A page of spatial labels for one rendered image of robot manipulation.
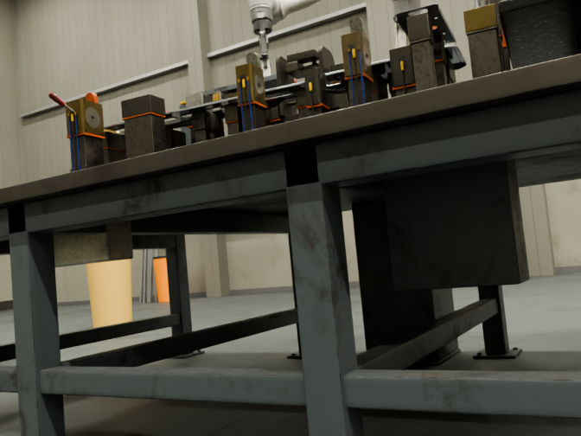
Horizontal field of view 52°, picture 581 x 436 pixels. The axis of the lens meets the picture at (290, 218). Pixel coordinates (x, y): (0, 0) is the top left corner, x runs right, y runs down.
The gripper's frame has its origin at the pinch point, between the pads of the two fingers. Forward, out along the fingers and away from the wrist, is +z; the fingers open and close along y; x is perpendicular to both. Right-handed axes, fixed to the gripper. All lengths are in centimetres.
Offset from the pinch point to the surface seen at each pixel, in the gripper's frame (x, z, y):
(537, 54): 85, 20, 52
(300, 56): 13.6, 3.1, 23.0
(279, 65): 5.9, 5.0, 21.6
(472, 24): 58, 18, 77
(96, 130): -59, 24, 29
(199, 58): -145, -284, -745
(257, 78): -1, 20, 55
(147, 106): -38, 21, 42
